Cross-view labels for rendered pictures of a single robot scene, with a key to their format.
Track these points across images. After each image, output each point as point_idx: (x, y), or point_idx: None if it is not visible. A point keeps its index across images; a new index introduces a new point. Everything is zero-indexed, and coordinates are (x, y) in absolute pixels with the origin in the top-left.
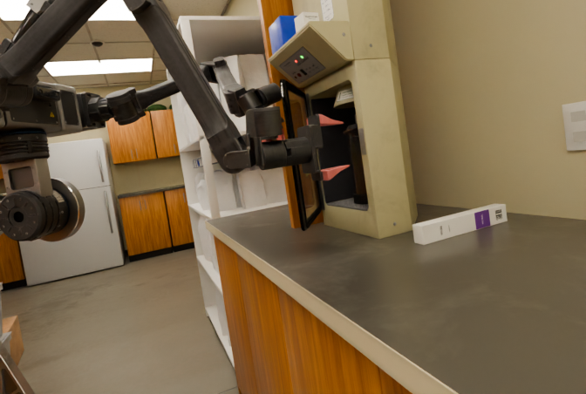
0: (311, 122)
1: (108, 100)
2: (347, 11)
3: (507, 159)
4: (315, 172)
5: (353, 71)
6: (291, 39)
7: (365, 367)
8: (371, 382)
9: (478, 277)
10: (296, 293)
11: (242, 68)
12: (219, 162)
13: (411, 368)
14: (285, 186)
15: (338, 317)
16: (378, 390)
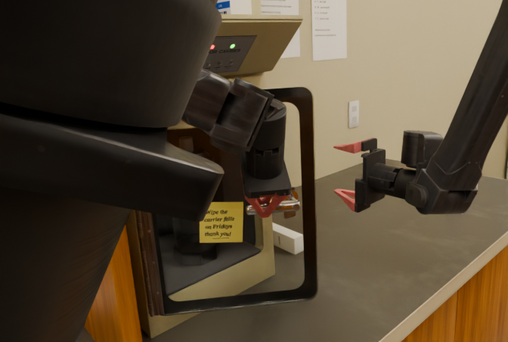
0: (369, 147)
1: None
2: (260, 8)
3: None
4: (384, 196)
5: (261, 83)
6: (256, 19)
7: (450, 299)
8: (452, 304)
9: (378, 231)
10: (424, 312)
11: None
12: (470, 202)
13: (493, 247)
14: (119, 310)
15: (463, 272)
16: (455, 302)
